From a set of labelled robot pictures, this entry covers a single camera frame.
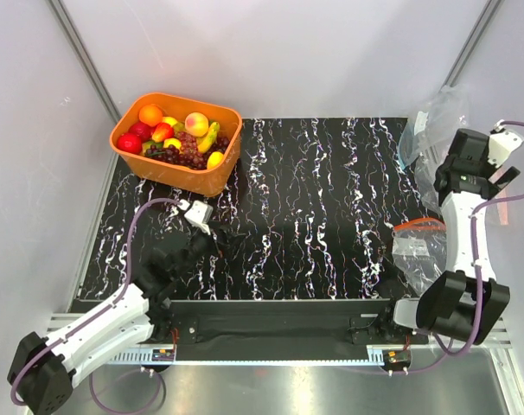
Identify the red yellow mango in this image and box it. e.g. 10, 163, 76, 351
151, 122, 174, 143

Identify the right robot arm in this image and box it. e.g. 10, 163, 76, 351
377, 125, 523, 347

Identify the dark red pomegranate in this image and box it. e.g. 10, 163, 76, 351
128, 121, 153, 143

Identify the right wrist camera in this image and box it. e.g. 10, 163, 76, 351
488, 119, 524, 169

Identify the black marble pattern mat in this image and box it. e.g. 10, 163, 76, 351
78, 117, 444, 301

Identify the clear bag with blue label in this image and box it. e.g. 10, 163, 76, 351
414, 150, 440, 214

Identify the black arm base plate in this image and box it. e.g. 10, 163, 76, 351
143, 299, 427, 346

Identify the blue zip top bag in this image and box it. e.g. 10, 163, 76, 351
397, 85, 470, 169

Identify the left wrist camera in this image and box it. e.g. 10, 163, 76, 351
176, 199, 213, 235

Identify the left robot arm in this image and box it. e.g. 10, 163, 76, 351
8, 221, 244, 414

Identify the orange plastic fruit basket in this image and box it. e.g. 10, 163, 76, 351
109, 92, 243, 197

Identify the yellow banana bunch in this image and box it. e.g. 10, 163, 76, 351
197, 122, 220, 154

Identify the orange fruit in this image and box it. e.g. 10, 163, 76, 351
138, 104, 164, 127

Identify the yellow lemon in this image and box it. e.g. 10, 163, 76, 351
207, 151, 224, 169

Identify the pink zip top bag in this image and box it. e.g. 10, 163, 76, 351
496, 188, 509, 227

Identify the yellow pear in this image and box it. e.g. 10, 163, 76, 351
163, 137, 182, 150

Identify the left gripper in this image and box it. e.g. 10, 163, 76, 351
172, 220, 246, 279

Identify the yellow pink peach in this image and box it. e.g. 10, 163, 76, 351
184, 112, 209, 137

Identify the orange zip top bag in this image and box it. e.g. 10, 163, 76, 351
392, 217, 447, 297

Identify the white slotted cable duct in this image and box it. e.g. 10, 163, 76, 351
107, 346, 385, 367

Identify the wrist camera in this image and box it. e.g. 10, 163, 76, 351
488, 119, 524, 169
176, 199, 213, 235

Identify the red apple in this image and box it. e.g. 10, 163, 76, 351
116, 132, 143, 155

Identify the dark purple grape bunch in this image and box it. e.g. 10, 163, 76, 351
141, 138, 229, 170

